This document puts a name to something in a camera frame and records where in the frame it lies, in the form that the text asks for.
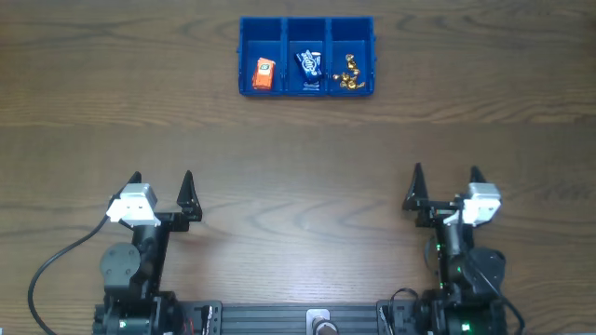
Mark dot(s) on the mounting rail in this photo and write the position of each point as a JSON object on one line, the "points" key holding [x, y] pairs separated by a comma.
{"points": [[270, 318]]}

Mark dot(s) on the blue candy pack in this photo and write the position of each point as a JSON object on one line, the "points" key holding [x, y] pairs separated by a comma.
{"points": [[311, 86], [308, 65]]}

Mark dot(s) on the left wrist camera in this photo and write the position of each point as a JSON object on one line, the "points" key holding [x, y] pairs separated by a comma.
{"points": [[134, 207]]}

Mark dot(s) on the gold candy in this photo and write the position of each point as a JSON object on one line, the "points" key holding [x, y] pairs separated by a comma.
{"points": [[351, 64], [340, 77], [355, 85]]}

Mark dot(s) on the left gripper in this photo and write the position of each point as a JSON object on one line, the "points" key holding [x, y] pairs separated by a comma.
{"points": [[174, 222]]}

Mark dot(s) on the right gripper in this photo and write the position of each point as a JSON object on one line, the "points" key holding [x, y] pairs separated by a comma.
{"points": [[435, 213]]}

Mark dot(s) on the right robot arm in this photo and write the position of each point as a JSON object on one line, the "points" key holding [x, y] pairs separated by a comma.
{"points": [[479, 274]]}

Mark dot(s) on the blue tray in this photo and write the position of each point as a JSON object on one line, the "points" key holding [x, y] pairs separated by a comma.
{"points": [[261, 32]]}

